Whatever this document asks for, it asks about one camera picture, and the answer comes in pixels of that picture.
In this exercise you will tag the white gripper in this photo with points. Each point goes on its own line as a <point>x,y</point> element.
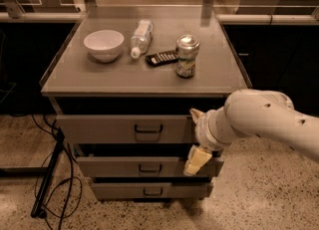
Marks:
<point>203,130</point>

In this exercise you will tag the grey top drawer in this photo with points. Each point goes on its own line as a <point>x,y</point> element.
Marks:
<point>127,128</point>

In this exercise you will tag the grey drawer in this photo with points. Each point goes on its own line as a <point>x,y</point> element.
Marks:
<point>105,191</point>
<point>119,166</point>
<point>127,128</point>

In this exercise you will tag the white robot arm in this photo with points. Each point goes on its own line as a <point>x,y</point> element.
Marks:
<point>249,112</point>

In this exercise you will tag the grey bottom drawer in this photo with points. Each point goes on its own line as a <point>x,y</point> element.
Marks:
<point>105,191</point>

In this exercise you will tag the grey middle drawer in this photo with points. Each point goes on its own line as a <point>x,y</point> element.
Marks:
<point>119,166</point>

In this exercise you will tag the grey drawer cabinet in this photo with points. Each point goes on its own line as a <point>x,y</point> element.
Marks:
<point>77,84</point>

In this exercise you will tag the black snack bar packet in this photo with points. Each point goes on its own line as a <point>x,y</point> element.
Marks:
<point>162,58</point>

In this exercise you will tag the green soda can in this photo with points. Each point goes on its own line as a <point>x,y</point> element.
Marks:
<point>187,48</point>

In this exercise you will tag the clear plastic bottle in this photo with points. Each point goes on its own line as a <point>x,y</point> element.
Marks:
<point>141,38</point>

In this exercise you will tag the white ceramic bowl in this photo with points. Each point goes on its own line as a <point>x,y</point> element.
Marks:
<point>104,45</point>

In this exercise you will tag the white rail ledge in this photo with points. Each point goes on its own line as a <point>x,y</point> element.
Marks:
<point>296,20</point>

